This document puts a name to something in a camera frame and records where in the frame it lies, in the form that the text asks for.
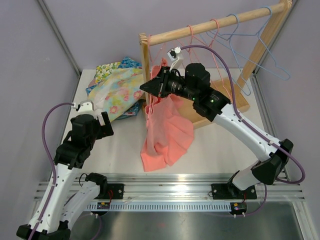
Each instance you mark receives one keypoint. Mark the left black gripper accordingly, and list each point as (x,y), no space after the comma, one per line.
(105,130)

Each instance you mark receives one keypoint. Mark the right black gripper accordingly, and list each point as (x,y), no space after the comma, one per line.
(153,87)

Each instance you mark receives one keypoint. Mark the blue floral skirt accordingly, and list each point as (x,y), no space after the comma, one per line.
(124,64)

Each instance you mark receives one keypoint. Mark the pastel floral skirt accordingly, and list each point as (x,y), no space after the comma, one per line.
(118,92)

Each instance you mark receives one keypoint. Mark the coral pink skirt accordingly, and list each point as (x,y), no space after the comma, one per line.
(168,134)

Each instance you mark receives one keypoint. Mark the yellow lemon print skirt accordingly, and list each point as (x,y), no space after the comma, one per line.
(104,70)

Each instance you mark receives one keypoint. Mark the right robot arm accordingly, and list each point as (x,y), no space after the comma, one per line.
(213,105)

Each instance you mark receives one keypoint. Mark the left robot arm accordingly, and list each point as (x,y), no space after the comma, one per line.
(55,216)

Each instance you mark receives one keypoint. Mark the teal plastic basin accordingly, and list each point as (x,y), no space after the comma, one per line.
(133,110)

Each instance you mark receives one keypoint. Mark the wooden clothes rack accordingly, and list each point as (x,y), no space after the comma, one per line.
(277,14)

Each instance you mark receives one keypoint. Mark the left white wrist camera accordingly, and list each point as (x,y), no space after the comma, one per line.
(84,106)

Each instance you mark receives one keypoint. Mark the aluminium mounting rail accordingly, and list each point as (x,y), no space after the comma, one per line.
(177,187)

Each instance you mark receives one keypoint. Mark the white slotted cable duct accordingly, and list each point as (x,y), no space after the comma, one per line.
(159,207)

